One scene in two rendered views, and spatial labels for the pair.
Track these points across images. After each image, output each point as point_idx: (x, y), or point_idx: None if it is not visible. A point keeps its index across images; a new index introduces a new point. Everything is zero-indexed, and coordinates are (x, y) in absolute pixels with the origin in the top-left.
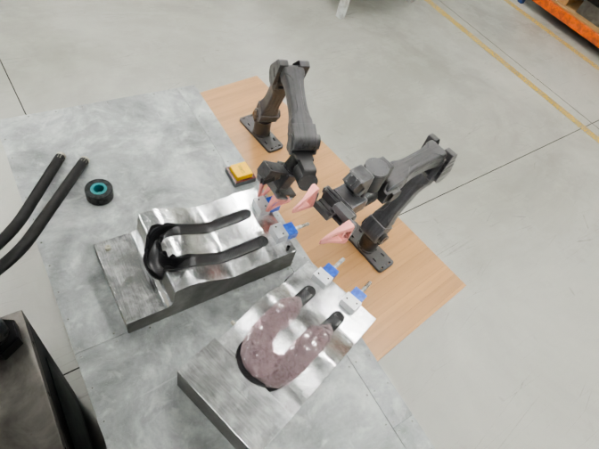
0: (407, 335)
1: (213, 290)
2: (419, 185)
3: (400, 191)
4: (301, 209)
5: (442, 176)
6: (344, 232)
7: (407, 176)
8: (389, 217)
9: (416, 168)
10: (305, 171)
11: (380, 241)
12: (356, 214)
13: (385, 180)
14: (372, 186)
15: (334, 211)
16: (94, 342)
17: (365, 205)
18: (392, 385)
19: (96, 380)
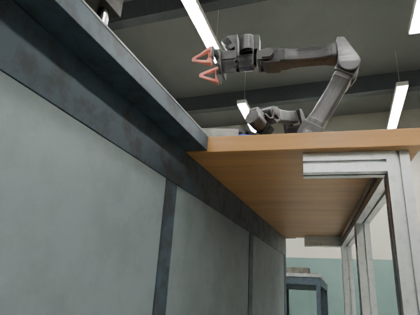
0: (267, 134)
1: None
2: (331, 79)
3: (270, 49)
4: (207, 78)
5: (348, 62)
6: (205, 50)
7: (283, 48)
8: (311, 112)
9: (297, 48)
10: (249, 109)
11: (302, 132)
12: (220, 49)
13: (257, 46)
14: (240, 44)
15: (215, 60)
16: None
17: (240, 57)
18: (195, 122)
19: None
